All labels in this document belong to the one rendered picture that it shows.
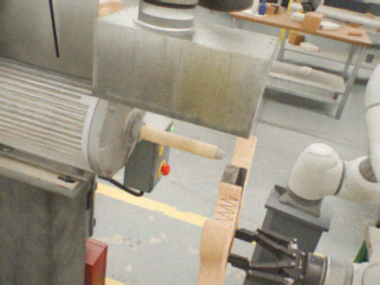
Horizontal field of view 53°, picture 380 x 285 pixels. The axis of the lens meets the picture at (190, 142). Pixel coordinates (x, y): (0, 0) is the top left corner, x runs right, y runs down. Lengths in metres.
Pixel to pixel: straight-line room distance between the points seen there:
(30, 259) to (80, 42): 0.66
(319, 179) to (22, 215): 1.12
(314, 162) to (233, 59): 1.06
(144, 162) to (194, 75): 0.59
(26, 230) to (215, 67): 0.73
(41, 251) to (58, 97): 0.48
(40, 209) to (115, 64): 0.50
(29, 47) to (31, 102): 0.11
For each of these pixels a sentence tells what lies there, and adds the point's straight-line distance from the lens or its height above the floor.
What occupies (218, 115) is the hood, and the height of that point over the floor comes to 1.41.
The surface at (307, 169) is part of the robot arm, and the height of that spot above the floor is 0.90.
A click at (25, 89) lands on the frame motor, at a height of 1.32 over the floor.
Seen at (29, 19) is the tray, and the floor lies 1.47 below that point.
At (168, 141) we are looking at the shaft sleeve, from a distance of 0.88.
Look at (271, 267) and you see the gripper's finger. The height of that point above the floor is 1.06.
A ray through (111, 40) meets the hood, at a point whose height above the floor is 1.50.
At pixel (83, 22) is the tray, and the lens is 0.81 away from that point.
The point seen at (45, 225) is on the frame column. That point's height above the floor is 0.96.
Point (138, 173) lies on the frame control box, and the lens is 1.22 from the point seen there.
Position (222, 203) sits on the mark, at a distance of 0.81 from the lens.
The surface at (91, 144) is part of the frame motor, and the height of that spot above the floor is 1.26.
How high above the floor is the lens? 1.69
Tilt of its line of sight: 30 degrees down
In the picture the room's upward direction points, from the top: 10 degrees clockwise
